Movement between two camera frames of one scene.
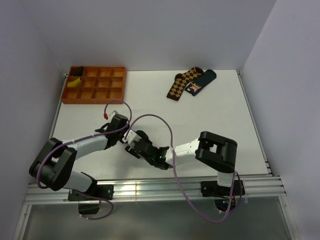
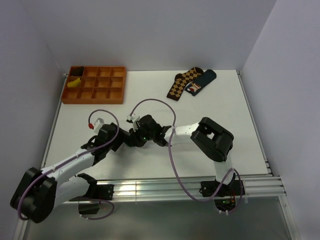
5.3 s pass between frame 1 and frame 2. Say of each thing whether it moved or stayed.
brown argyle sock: stayed
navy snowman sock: stayed
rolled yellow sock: stayed
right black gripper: moved
